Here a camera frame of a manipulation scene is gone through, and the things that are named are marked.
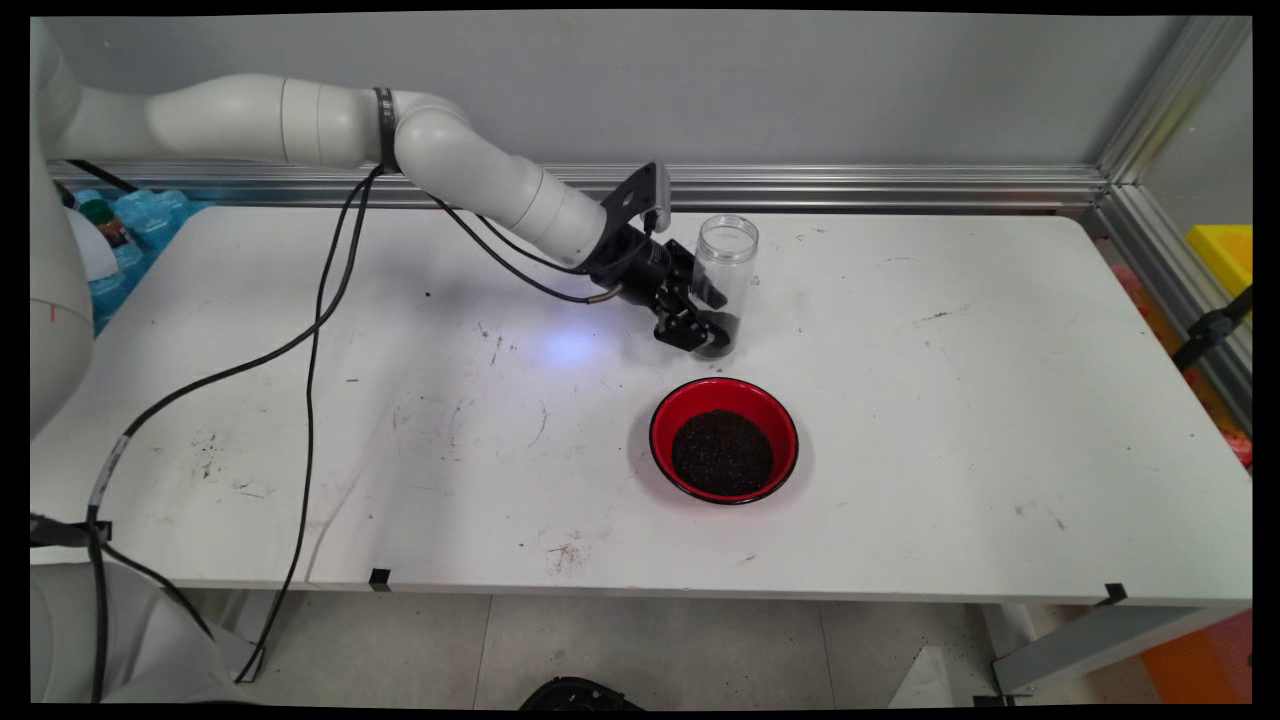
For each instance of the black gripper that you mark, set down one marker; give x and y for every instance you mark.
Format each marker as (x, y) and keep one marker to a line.
(635, 268)

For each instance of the clear plastic jar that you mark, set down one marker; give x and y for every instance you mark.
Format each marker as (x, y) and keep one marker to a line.
(728, 255)

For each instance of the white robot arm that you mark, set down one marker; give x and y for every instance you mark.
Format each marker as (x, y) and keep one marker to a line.
(250, 120)

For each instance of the red bowl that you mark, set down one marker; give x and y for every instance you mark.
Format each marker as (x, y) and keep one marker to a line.
(700, 395)

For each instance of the black round floor object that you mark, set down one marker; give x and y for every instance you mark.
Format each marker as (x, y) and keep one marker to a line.
(580, 695)

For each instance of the small black table clip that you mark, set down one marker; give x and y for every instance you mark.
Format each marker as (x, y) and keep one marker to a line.
(380, 578)
(1115, 594)

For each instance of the grey metal table leg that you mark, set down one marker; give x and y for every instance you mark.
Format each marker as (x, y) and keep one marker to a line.
(1090, 640)
(245, 630)

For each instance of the black stand rod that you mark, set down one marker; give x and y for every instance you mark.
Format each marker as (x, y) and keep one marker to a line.
(1212, 325)

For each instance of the yellow block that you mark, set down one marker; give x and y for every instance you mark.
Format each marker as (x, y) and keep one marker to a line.
(1222, 255)

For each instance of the blue plastic bags pile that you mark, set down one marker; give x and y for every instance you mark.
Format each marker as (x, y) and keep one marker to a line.
(150, 215)

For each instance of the green capped bottle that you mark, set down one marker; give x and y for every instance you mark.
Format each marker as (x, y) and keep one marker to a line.
(100, 215)

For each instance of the thin black rod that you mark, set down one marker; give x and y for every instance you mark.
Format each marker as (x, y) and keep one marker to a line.
(105, 177)

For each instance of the orange box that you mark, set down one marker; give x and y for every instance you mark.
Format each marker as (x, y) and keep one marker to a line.
(1200, 660)

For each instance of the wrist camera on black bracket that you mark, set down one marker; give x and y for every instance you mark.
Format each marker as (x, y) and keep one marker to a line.
(635, 200)

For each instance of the long aluminium frame rail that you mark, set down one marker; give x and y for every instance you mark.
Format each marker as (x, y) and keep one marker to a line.
(900, 185)

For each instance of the aluminium frame post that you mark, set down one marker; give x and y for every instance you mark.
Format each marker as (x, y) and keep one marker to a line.
(1170, 95)

